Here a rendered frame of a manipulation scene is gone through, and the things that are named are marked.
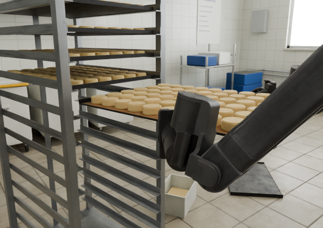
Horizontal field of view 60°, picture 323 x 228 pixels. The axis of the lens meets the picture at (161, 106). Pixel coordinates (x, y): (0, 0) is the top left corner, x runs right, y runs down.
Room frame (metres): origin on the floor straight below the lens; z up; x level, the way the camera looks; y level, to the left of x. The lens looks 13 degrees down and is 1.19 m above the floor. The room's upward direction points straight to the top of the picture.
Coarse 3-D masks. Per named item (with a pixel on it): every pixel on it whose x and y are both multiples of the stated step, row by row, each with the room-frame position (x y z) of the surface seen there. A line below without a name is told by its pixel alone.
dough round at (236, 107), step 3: (225, 105) 0.70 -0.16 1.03; (228, 105) 0.69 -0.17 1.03; (231, 105) 0.69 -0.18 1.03; (234, 105) 0.69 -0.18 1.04; (237, 105) 0.68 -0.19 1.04; (240, 105) 0.68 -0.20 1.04; (243, 105) 0.68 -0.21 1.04; (228, 108) 0.67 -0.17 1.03; (231, 108) 0.66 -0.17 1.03; (234, 108) 0.66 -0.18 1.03; (237, 108) 0.66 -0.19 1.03; (240, 108) 0.66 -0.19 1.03; (243, 108) 0.66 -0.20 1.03; (234, 111) 0.66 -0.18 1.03; (237, 111) 0.66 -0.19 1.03; (234, 114) 0.66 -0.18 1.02
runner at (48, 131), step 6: (6, 114) 1.23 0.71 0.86; (12, 114) 1.18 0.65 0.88; (18, 120) 1.15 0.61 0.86; (24, 120) 1.11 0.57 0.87; (30, 120) 1.07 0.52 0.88; (30, 126) 1.07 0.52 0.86; (36, 126) 1.04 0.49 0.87; (42, 126) 1.00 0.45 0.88; (48, 132) 0.98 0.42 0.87; (54, 132) 0.95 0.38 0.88; (60, 132) 0.92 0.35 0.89; (60, 138) 0.92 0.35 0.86; (78, 144) 0.87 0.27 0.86
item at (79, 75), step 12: (24, 72) 1.20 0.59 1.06; (36, 72) 1.23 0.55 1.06; (48, 72) 1.21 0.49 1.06; (72, 72) 1.20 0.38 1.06; (84, 72) 1.21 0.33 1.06; (96, 72) 1.20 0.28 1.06; (108, 72) 1.20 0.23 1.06; (120, 72) 1.23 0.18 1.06; (132, 72) 1.20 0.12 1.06; (72, 84) 0.92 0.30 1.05
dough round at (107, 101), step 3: (102, 99) 0.81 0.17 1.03; (105, 99) 0.80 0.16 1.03; (108, 99) 0.80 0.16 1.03; (111, 99) 0.80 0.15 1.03; (114, 99) 0.80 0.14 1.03; (117, 99) 0.81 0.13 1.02; (102, 102) 0.80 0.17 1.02; (105, 102) 0.80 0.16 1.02; (108, 102) 0.79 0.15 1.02; (111, 102) 0.79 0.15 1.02; (105, 105) 0.80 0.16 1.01; (108, 105) 0.79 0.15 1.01; (111, 105) 0.79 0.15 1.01; (114, 105) 0.80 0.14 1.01
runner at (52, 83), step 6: (0, 72) 1.23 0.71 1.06; (6, 72) 1.19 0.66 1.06; (12, 72) 1.15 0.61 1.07; (12, 78) 1.15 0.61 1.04; (18, 78) 1.11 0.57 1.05; (24, 78) 1.08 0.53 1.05; (30, 78) 1.04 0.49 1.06; (36, 78) 1.01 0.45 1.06; (42, 78) 0.98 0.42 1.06; (36, 84) 1.01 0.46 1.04; (42, 84) 0.98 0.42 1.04; (48, 84) 0.95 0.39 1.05; (54, 84) 0.92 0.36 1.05; (72, 90) 0.88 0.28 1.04; (78, 90) 0.88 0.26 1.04
